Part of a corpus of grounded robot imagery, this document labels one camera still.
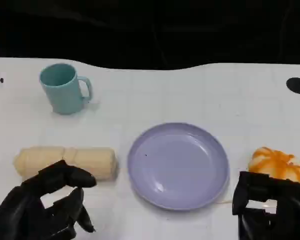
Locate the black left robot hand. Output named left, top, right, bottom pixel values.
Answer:
left=0, top=159, right=98, bottom=240

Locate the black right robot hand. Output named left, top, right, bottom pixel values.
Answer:
left=231, top=170, right=300, bottom=240

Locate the orange and white bread roll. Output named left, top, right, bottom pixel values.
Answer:
left=248, top=146, right=300, bottom=186

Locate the lilac plate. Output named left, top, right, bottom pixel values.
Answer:
left=126, top=122, right=231, bottom=211

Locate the black round table grommet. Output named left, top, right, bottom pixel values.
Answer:
left=285, top=77, right=300, bottom=95

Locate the pale green mug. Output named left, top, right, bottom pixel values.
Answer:
left=38, top=62, right=94, bottom=116

